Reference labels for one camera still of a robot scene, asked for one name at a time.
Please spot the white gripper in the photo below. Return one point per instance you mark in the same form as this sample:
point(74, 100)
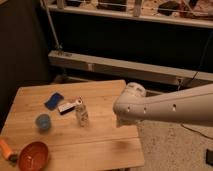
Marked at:
point(124, 122)

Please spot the clear plastic bottle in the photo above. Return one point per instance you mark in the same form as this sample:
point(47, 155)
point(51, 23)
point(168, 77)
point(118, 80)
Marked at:
point(81, 113)

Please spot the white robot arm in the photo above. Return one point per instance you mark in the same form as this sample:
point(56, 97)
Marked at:
point(189, 106)

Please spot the wooden table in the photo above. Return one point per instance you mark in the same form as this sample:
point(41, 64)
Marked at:
point(99, 146)

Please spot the black and white box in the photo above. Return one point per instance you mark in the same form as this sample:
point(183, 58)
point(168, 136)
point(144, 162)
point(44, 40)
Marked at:
point(66, 107)

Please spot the blue sponge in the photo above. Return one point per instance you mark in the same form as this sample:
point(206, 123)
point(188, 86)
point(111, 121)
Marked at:
point(53, 101)

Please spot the blue cup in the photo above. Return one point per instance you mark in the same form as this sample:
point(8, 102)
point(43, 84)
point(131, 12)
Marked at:
point(43, 122)

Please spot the orange bowl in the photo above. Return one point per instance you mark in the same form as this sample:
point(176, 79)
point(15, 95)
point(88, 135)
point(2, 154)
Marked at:
point(34, 157)

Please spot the metal pole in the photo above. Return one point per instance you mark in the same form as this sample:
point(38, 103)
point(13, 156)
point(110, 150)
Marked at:
point(57, 44)

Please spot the upper shelf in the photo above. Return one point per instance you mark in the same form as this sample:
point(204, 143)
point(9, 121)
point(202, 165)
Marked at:
point(194, 13)

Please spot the orange handled tool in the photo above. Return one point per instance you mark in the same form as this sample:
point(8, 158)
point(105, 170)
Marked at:
point(7, 152)

